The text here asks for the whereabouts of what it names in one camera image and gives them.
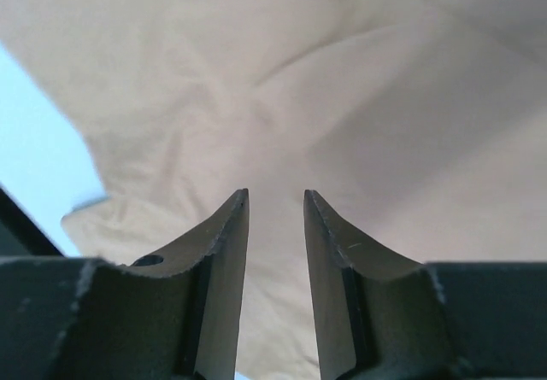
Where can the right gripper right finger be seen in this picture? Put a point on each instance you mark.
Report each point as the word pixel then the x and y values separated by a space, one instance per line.
pixel 381 315

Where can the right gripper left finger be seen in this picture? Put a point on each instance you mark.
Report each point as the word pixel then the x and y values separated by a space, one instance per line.
pixel 172 314

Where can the tan t shirt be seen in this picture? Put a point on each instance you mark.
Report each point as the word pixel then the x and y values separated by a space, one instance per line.
pixel 423 122

